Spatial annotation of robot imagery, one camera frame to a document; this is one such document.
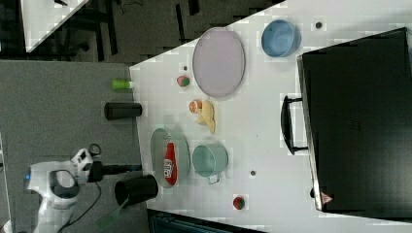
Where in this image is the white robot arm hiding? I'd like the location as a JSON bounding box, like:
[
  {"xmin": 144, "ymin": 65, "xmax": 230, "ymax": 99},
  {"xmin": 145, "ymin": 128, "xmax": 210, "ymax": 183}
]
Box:
[{"xmin": 23, "ymin": 144, "xmax": 142, "ymax": 233}]

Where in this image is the red toy tomato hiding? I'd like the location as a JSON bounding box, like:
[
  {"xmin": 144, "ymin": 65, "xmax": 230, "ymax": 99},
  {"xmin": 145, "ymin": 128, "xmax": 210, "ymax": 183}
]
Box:
[{"xmin": 232, "ymin": 196, "xmax": 245, "ymax": 210}]

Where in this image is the toy orange slice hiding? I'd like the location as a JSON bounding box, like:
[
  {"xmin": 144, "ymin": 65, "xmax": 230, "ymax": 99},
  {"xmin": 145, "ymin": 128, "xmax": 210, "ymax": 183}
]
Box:
[{"xmin": 189, "ymin": 99, "xmax": 202, "ymax": 114}]

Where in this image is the blue bowl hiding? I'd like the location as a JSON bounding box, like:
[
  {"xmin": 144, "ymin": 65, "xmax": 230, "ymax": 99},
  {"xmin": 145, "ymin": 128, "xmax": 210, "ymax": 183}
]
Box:
[{"xmin": 260, "ymin": 19, "xmax": 301, "ymax": 57}]

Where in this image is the red toy strawberry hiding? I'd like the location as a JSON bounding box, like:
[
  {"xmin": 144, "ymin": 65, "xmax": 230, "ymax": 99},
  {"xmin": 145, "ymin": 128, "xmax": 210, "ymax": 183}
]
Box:
[{"xmin": 177, "ymin": 76, "xmax": 190, "ymax": 87}]

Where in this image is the black cylinder upper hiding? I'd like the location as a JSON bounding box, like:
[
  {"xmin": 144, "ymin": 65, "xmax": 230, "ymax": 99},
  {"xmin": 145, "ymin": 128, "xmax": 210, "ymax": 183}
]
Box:
[{"xmin": 104, "ymin": 103, "xmax": 143, "ymax": 120}]

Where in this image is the yellow toy banana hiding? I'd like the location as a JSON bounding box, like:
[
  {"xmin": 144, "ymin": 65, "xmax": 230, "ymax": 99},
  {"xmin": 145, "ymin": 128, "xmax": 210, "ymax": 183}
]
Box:
[{"xmin": 195, "ymin": 100, "xmax": 216, "ymax": 134}]

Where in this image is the black cylinder lower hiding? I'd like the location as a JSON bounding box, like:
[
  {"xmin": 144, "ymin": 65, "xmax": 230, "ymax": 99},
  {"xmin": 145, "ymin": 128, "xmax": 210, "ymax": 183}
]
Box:
[{"xmin": 115, "ymin": 175, "xmax": 158, "ymax": 208}]

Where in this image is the black cylinder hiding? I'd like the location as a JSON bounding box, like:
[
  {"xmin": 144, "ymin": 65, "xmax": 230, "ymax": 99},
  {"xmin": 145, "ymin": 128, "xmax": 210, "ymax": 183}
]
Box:
[
  {"xmin": 104, "ymin": 103, "xmax": 143, "ymax": 120},
  {"xmin": 115, "ymin": 175, "xmax": 158, "ymax": 208}
]

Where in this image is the red ketchup bottle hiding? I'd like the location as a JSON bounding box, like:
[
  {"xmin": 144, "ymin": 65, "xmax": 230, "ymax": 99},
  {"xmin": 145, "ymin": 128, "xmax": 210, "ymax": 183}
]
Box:
[{"xmin": 163, "ymin": 142, "xmax": 178, "ymax": 185}]

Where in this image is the green oval strainer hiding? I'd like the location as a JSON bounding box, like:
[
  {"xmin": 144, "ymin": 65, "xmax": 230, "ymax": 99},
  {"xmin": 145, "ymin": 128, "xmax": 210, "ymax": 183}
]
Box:
[{"xmin": 150, "ymin": 128, "xmax": 190, "ymax": 188}]

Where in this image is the green cup with handle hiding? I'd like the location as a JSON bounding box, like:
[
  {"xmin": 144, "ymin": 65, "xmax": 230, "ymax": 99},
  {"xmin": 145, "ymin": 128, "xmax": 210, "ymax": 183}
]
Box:
[{"xmin": 192, "ymin": 143, "xmax": 228, "ymax": 184}]

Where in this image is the green bottle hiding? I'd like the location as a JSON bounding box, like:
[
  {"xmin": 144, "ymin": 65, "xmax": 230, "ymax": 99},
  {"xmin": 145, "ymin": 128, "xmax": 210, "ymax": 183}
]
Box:
[{"xmin": 111, "ymin": 79, "xmax": 134, "ymax": 90}]

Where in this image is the black toaster oven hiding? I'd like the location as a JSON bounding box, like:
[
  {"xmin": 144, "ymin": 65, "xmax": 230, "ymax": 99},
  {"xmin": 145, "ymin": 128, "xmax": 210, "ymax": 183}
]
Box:
[{"xmin": 296, "ymin": 27, "xmax": 412, "ymax": 222}]

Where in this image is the grey round plate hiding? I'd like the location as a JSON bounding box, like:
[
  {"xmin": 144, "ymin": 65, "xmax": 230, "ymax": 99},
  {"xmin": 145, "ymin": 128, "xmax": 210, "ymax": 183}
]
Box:
[{"xmin": 192, "ymin": 27, "xmax": 246, "ymax": 98}]

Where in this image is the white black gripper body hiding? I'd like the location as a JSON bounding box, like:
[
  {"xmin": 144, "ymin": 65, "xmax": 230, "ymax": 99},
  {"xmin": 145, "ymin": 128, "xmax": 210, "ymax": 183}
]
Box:
[{"xmin": 71, "ymin": 144, "xmax": 142, "ymax": 183}]

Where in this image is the black cable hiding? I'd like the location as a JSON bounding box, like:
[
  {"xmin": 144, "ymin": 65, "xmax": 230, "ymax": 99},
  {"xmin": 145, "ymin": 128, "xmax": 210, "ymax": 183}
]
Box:
[{"xmin": 57, "ymin": 181, "xmax": 103, "ymax": 233}]

